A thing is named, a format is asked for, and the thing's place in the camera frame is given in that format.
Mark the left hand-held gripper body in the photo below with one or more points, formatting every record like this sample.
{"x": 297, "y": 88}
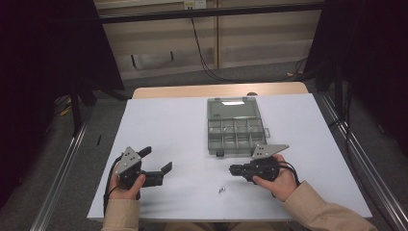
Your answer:
{"x": 128, "y": 163}

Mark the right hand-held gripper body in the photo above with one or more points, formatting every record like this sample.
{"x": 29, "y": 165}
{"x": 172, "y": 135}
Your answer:
{"x": 263, "y": 170}

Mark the person's right hand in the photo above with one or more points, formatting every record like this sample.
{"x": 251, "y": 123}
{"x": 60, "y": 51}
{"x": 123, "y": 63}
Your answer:
{"x": 284, "y": 184}

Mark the black horizontal bar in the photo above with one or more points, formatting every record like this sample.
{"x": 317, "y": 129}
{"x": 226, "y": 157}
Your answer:
{"x": 224, "y": 12}

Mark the small dark round object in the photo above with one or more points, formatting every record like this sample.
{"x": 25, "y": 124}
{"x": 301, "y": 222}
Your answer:
{"x": 252, "y": 93}

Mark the white table mat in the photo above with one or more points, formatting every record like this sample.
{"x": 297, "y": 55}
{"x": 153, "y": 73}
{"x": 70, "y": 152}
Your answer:
{"x": 179, "y": 109}

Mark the white wall socket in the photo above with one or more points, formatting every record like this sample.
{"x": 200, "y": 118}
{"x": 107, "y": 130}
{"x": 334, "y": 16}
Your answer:
{"x": 195, "y": 4}

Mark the aluminium floor rail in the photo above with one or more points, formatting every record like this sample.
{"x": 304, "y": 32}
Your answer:
{"x": 61, "y": 174}
{"x": 385, "y": 195}

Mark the grey plastic compartment box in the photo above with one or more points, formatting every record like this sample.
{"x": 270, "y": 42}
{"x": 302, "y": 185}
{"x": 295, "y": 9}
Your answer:
{"x": 237, "y": 112}

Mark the black pen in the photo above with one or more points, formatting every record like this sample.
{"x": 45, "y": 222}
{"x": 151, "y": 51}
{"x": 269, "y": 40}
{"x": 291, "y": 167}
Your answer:
{"x": 99, "y": 140}

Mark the person's left hand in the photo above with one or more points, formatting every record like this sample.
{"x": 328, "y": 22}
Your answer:
{"x": 125, "y": 193}

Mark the black curtain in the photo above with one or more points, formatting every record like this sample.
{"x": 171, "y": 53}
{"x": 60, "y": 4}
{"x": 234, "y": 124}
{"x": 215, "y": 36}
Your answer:
{"x": 38, "y": 48}
{"x": 378, "y": 48}

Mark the black metal stand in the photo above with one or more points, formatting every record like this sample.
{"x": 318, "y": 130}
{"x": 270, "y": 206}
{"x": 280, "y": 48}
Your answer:
{"x": 339, "y": 96}
{"x": 76, "y": 112}

